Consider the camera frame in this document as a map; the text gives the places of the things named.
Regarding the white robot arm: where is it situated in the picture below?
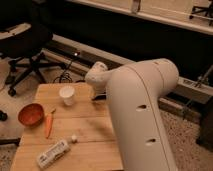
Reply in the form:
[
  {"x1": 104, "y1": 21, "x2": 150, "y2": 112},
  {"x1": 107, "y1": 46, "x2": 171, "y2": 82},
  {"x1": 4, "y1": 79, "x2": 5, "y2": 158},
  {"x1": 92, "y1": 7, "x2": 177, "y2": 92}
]
[{"x1": 85, "y1": 58, "x2": 179, "y2": 171}]

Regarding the orange carrot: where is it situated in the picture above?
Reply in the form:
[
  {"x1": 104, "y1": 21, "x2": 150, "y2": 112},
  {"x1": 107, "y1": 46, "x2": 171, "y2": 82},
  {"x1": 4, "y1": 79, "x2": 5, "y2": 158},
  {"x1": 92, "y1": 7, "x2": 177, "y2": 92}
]
[{"x1": 45, "y1": 109, "x2": 56, "y2": 139}]

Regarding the white plastic bottle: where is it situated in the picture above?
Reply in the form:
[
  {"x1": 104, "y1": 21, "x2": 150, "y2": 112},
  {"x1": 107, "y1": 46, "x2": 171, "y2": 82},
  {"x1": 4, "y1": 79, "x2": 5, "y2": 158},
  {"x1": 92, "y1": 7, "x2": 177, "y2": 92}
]
[{"x1": 36, "y1": 134, "x2": 78, "y2": 169}]

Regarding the orange bowl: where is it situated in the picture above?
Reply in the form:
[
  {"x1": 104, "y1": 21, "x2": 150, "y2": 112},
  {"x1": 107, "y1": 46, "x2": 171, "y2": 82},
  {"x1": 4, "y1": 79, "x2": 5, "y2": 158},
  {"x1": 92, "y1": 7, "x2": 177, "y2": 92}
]
[{"x1": 18, "y1": 103, "x2": 44, "y2": 127}]

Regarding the black office chair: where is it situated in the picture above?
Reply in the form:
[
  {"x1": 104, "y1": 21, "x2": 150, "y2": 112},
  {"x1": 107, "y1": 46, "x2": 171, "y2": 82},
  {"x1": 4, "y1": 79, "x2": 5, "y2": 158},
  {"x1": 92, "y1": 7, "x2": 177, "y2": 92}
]
[{"x1": 0, "y1": 0, "x2": 66, "y2": 96}]

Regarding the black chair base background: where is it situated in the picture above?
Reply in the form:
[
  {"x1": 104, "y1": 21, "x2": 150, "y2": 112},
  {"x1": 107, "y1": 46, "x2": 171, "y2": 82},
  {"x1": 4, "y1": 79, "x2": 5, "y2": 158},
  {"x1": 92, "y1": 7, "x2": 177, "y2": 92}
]
[{"x1": 189, "y1": 0, "x2": 213, "y2": 26}]

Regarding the black cable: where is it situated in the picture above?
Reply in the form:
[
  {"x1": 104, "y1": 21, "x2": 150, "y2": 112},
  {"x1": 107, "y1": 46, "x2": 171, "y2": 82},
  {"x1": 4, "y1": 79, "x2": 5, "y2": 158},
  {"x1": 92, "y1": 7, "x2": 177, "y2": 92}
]
[{"x1": 52, "y1": 53, "x2": 80, "y2": 84}]

